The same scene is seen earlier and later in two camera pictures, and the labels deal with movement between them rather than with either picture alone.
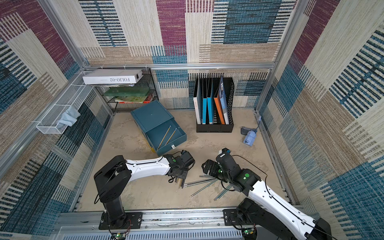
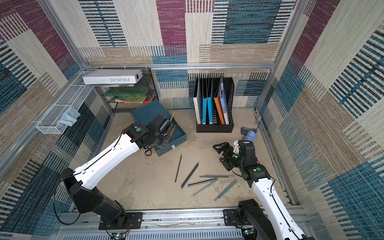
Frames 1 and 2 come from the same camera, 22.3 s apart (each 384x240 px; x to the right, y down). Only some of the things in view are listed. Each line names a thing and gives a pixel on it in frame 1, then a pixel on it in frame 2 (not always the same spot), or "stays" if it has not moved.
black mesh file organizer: x=213 y=104 stays
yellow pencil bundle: x=180 y=181 → x=171 y=132
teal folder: x=204 y=110 stays
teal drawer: x=166 y=135 stays
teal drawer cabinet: x=160 y=127 stays
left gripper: x=185 y=174 → x=166 y=139
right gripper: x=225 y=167 → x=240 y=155
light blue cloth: x=69 y=117 stays
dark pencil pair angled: x=194 y=183 stays
